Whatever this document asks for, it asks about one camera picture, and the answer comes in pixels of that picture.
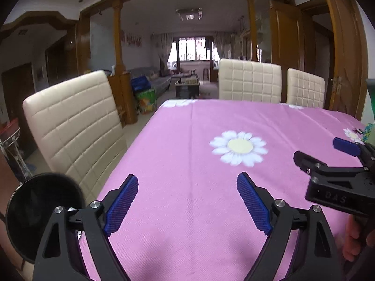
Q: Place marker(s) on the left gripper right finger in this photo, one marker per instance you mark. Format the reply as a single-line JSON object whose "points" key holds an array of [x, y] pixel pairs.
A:
{"points": [[315, 255]]}

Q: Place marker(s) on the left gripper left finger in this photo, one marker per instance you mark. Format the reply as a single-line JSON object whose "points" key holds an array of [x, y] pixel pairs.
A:
{"points": [[59, 256]]}

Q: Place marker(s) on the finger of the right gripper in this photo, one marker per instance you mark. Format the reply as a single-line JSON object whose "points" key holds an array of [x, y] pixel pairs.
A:
{"points": [[364, 152], [315, 167]]}

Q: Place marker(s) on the black trash bin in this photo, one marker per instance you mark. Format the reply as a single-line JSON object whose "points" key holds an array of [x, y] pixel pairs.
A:
{"points": [[31, 205]]}

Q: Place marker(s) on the right hand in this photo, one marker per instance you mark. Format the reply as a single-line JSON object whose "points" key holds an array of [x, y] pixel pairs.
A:
{"points": [[352, 245]]}

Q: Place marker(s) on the knitted tissue box cover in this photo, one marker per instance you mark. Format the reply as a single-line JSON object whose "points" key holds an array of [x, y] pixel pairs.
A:
{"points": [[368, 135]]}

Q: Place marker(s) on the wooden door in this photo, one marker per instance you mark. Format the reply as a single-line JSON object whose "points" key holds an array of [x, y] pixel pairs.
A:
{"points": [[351, 58]]}

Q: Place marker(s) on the cream chair far right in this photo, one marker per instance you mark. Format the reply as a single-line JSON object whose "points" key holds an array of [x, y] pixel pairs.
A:
{"points": [[304, 89]]}

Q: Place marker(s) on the cream chair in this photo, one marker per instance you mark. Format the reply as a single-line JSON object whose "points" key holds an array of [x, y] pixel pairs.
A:
{"points": [[244, 80], [78, 131], [304, 89]]}

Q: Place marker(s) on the pink floral tablecloth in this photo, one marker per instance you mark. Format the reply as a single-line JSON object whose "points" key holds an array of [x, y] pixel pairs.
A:
{"points": [[188, 221]]}

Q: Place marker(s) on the cream chair left side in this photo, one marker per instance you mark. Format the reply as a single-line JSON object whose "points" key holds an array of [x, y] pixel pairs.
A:
{"points": [[78, 131]]}

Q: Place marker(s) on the cream chair far middle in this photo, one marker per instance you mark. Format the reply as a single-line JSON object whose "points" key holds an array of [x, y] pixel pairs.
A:
{"points": [[244, 80]]}

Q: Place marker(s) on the metal stool rack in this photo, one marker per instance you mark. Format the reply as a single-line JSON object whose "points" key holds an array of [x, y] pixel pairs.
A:
{"points": [[9, 137]]}

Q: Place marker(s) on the colourful bag on floor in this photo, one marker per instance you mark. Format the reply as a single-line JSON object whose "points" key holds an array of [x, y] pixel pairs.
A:
{"points": [[147, 101]]}

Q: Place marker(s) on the wooden cabinet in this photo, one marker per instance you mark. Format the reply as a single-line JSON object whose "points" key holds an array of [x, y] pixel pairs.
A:
{"points": [[123, 97]]}

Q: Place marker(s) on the coffee table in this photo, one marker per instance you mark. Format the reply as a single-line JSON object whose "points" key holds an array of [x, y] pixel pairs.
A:
{"points": [[187, 88]]}

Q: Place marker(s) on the blue box by sofa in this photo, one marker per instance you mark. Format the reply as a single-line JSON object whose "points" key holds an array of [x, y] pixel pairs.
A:
{"points": [[140, 84]]}

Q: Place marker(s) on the grey sofa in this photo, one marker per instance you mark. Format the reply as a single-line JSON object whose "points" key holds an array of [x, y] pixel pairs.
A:
{"points": [[158, 83]]}

